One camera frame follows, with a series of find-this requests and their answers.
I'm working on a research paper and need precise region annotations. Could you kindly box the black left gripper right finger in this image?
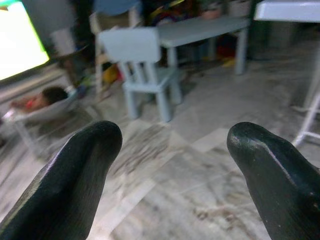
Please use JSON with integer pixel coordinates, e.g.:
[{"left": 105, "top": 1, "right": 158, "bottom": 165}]
[{"left": 226, "top": 121, "right": 320, "bottom": 240}]

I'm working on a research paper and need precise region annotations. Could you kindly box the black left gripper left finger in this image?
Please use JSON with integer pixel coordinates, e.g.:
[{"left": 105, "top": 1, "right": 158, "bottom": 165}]
[{"left": 0, "top": 120, "right": 123, "bottom": 240}]

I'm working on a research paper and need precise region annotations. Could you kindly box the grey baby bouncer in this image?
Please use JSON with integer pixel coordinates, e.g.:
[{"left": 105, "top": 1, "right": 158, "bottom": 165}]
[{"left": 3, "top": 87, "right": 80, "bottom": 160}]

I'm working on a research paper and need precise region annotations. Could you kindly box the baby in red clothes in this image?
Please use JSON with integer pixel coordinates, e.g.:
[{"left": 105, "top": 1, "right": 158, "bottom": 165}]
[{"left": 10, "top": 85, "right": 70, "bottom": 114}]

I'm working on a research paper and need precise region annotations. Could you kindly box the yellow plastic toy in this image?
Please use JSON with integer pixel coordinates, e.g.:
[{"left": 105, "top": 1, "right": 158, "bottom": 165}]
[{"left": 102, "top": 64, "right": 124, "bottom": 84}]

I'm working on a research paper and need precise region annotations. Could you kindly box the white wooden high chair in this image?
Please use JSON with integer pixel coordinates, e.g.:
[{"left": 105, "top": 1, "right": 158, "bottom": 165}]
[{"left": 88, "top": 0, "right": 142, "bottom": 95}]

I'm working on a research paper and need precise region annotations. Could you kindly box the grey round bucket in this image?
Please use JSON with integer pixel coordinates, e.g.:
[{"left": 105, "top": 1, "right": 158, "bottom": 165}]
[{"left": 49, "top": 28, "right": 76, "bottom": 57}]

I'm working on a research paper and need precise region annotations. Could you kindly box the bright television screen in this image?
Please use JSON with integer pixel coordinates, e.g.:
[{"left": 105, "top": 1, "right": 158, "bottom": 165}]
[{"left": 0, "top": 0, "right": 51, "bottom": 81}]

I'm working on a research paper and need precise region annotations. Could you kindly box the pale blue child chair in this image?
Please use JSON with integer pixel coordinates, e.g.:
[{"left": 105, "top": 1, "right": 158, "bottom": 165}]
[{"left": 98, "top": 26, "right": 184, "bottom": 124}]

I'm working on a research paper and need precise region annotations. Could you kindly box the white table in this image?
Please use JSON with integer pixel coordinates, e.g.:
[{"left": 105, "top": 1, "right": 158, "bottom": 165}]
[{"left": 253, "top": 0, "right": 320, "bottom": 106}]

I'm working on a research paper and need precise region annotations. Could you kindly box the pale blue child table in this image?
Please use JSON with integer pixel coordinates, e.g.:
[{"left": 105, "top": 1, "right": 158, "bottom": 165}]
[{"left": 156, "top": 15, "right": 251, "bottom": 76}]

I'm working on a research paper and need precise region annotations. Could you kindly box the white metal tube frame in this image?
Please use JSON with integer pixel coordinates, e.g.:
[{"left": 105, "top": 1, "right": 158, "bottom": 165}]
[{"left": 292, "top": 93, "right": 320, "bottom": 149}]

